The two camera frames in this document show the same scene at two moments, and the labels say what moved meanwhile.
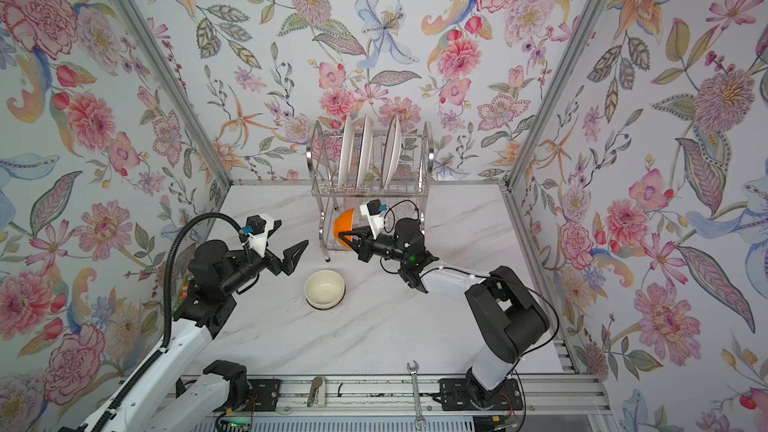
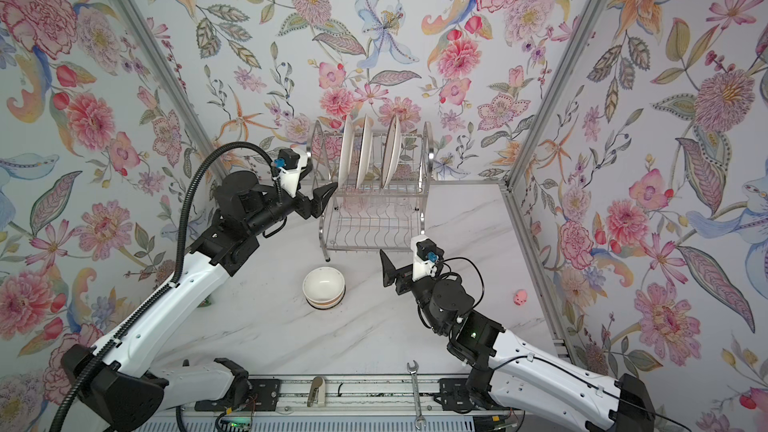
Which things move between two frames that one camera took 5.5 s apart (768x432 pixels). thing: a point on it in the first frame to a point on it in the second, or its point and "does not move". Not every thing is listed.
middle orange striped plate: (365, 156) does not move
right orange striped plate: (392, 152) does not move
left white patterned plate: (347, 152) does not move
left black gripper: (274, 267) to (315, 209)
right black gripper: (364, 251) to (394, 275)
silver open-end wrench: (420, 422) does not move
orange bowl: (344, 223) to (324, 285)
